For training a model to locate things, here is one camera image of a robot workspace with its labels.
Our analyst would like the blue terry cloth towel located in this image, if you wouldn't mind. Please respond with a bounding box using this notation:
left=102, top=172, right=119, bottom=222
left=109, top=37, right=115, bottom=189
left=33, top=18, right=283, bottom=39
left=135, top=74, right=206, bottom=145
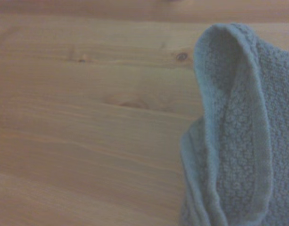
left=179, top=22, right=289, bottom=226

